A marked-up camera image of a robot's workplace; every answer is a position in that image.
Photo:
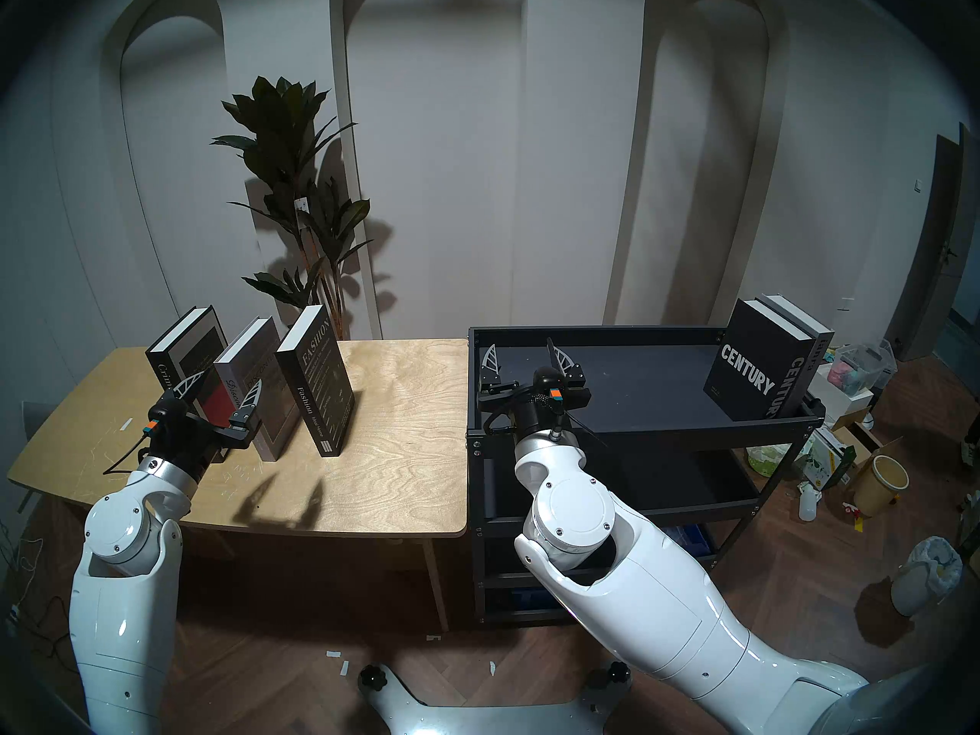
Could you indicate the white bin with bag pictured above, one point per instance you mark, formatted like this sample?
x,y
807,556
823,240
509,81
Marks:
x,y
926,573

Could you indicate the light green plastic bag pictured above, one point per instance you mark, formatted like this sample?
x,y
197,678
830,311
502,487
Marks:
x,y
769,462

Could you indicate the red and yellow small item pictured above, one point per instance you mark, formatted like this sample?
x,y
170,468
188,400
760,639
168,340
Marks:
x,y
855,515

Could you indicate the brown cardboard box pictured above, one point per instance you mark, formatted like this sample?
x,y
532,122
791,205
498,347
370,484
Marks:
x,y
869,439

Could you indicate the grey Discontent book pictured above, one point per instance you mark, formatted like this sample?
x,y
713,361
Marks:
x,y
264,351

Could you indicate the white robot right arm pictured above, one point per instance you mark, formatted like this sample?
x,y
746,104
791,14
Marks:
x,y
651,603

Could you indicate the light wooden display table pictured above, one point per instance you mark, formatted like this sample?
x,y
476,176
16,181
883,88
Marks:
x,y
383,450

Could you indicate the grey metal robot base plate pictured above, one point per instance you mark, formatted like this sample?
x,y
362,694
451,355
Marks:
x,y
459,718

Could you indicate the blue plastic bin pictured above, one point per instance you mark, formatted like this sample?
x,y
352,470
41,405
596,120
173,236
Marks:
x,y
536,597

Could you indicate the Crime and Punishment book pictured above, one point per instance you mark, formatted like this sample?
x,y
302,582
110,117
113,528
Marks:
x,y
191,343

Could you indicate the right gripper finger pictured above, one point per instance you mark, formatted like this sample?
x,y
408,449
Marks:
x,y
490,374
570,374

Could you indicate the black metal shelf cart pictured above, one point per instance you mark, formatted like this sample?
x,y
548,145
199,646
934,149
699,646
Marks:
x,y
651,366

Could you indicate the black star knob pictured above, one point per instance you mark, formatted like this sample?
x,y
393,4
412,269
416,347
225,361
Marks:
x,y
372,677
612,674

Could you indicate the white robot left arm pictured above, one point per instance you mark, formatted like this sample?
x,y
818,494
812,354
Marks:
x,y
122,626

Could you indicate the dark door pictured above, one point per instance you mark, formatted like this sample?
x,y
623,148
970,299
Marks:
x,y
942,243

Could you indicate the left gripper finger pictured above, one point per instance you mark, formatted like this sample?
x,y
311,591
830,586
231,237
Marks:
x,y
190,387
246,412

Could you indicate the tall green potted plant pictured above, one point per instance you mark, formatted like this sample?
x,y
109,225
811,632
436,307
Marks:
x,y
283,129

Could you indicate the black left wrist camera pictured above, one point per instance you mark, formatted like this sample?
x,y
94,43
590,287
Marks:
x,y
164,416

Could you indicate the white cardboard box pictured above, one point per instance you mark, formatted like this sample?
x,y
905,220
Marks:
x,y
842,400

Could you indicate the light grey Iaura book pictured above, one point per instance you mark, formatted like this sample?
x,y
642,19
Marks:
x,y
808,320

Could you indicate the black Century book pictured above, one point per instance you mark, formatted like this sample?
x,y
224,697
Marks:
x,y
746,374

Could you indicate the white spray bottle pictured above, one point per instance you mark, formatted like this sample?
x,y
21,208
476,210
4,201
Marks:
x,y
808,504

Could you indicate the green and white carton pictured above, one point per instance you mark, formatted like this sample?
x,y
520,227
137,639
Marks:
x,y
827,458

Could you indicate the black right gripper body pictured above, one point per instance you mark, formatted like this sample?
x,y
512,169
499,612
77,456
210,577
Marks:
x,y
536,412

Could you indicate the beige bucket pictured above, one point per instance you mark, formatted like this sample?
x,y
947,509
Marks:
x,y
879,488

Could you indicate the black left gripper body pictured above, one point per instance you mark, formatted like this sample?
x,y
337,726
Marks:
x,y
191,442

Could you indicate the black Fashion book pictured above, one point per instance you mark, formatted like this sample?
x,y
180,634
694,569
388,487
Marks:
x,y
318,381

